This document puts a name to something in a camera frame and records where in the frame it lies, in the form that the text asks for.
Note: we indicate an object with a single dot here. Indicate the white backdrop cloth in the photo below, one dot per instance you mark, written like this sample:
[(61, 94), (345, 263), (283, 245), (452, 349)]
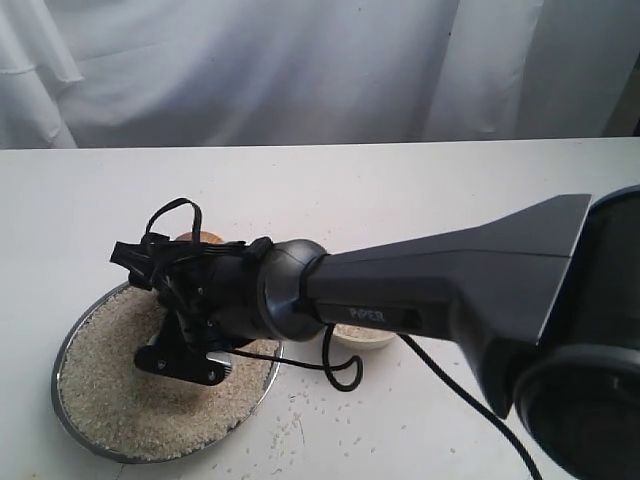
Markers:
[(108, 74)]

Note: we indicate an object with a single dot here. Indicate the brown wooden cup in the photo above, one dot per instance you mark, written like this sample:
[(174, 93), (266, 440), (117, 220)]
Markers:
[(204, 237)]

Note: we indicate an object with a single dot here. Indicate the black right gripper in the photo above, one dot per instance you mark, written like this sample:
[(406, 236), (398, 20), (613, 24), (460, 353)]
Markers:
[(211, 288)]

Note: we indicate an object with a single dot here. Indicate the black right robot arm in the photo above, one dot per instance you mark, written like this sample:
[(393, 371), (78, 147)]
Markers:
[(543, 303)]

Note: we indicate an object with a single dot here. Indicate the white bowl of rice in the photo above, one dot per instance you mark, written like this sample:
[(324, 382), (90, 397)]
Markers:
[(362, 339)]

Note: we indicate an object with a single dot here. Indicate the metal plate of rice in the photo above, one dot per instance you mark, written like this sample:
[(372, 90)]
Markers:
[(120, 413)]

